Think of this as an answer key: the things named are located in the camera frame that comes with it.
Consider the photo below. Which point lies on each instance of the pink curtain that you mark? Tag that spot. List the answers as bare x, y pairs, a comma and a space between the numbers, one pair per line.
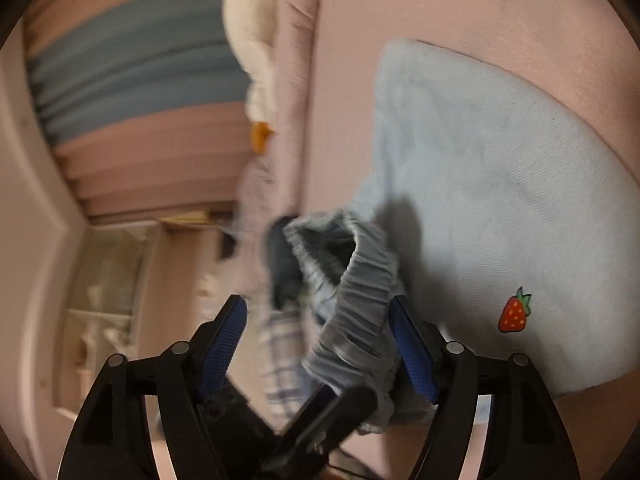
160, 160

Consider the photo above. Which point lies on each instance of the pink duvet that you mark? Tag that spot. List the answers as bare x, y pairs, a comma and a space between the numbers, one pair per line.
295, 85

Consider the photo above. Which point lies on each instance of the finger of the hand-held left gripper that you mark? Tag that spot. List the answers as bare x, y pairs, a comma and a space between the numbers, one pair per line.
330, 417

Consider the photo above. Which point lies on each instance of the light blue strawberry pants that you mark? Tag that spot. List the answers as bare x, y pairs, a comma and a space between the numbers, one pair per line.
475, 200

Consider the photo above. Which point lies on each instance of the glass door cabinet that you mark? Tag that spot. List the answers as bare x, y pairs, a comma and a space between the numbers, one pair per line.
107, 290

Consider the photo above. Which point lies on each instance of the plaid pillow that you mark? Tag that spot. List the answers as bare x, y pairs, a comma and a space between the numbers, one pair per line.
285, 355

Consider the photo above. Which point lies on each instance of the blue curtain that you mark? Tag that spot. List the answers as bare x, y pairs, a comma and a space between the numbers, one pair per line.
135, 67

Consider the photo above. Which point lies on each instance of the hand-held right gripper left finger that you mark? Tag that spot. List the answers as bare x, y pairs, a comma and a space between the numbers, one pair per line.
225, 345

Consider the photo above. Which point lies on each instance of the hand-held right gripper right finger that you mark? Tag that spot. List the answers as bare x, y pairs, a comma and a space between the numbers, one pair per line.
415, 352

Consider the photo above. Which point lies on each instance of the white goose plush toy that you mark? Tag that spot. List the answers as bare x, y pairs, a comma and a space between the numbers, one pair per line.
252, 45

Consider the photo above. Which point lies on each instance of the folded dark blue jeans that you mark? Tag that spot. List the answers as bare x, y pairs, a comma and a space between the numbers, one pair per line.
281, 265

